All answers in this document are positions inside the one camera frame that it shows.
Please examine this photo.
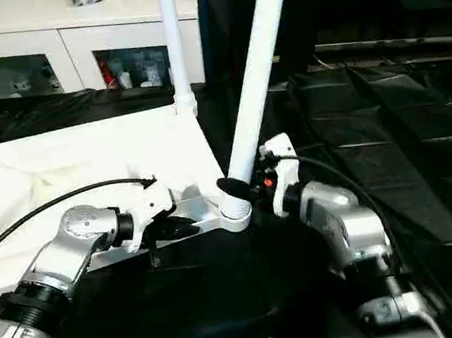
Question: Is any white plastic table top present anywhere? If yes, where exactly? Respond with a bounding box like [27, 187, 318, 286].
[0, 93, 262, 309]

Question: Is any white plastic table leg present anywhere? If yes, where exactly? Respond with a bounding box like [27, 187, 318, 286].
[156, 0, 200, 119]
[190, 0, 325, 224]

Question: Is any black mat cloth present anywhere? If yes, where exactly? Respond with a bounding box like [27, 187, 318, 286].
[0, 36, 452, 338]

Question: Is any white glass door cabinet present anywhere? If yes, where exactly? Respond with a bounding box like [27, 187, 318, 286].
[0, 0, 212, 111]

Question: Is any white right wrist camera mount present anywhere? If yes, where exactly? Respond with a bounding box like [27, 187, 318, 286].
[256, 129, 307, 220]

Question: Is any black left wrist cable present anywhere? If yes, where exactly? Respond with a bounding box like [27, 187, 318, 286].
[0, 172, 167, 269]

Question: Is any grey metal rail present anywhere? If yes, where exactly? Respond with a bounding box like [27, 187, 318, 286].
[312, 26, 452, 68]

